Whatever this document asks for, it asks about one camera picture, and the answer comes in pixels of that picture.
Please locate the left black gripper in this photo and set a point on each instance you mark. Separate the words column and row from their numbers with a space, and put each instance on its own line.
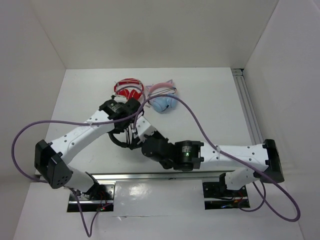
column 116, row 129

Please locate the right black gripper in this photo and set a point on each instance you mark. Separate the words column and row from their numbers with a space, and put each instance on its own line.
column 155, row 133

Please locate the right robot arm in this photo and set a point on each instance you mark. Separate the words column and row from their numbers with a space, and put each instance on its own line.
column 248, row 163

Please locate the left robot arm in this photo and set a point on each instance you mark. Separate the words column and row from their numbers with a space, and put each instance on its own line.
column 52, row 159

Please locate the red headphones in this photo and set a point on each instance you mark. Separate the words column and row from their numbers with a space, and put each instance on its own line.
column 128, row 88

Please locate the pink blue cat headphones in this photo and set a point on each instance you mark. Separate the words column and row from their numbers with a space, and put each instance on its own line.
column 162, row 102

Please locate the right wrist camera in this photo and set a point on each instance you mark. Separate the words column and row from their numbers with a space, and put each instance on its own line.
column 143, row 129

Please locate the front aluminium rail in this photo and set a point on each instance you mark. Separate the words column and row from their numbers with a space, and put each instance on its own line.
column 160, row 175

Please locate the aluminium rail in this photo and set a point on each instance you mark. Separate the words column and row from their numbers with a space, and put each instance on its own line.
column 160, row 175
column 247, row 106

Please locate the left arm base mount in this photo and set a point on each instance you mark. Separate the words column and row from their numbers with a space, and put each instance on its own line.
column 103, row 200

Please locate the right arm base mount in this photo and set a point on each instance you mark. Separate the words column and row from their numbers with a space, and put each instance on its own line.
column 216, row 198

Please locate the right side aluminium rail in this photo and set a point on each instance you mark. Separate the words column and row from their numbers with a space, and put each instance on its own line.
column 247, row 106

